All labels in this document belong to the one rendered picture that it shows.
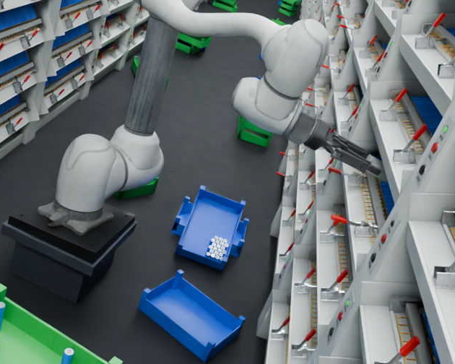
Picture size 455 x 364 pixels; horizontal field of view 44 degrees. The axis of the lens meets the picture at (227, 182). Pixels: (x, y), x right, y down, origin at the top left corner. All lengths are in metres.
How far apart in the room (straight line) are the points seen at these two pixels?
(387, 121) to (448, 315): 0.75
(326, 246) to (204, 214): 0.90
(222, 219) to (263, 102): 1.10
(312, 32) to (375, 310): 0.60
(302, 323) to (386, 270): 0.59
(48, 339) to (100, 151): 0.72
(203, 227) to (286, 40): 1.21
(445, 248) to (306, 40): 0.57
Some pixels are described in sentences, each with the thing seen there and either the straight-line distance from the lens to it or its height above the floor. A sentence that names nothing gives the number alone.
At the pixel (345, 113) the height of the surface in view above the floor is 0.74.
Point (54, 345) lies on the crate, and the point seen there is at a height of 0.42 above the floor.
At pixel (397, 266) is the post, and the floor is 0.83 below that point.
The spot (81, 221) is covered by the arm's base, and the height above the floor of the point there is 0.26.
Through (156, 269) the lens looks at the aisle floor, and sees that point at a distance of 2.14.
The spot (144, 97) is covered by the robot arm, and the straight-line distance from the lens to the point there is 1.83.
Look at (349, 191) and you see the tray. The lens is 1.47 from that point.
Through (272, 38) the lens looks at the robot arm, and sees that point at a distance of 1.32.
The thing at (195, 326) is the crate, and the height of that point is 0.00.
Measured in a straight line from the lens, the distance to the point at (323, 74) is 3.05.
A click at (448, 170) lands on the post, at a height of 1.03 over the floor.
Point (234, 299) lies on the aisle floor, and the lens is 2.15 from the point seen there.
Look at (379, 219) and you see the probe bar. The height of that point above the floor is 0.78.
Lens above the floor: 1.29
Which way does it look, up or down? 26 degrees down
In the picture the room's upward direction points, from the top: 21 degrees clockwise
